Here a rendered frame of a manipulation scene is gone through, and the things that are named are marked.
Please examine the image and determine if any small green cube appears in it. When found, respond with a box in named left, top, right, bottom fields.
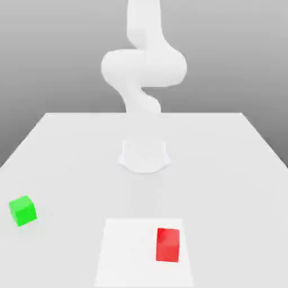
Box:
left=8, top=195, right=38, bottom=227

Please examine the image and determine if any small red cube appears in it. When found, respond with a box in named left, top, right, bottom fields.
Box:
left=155, top=227, right=181, bottom=263

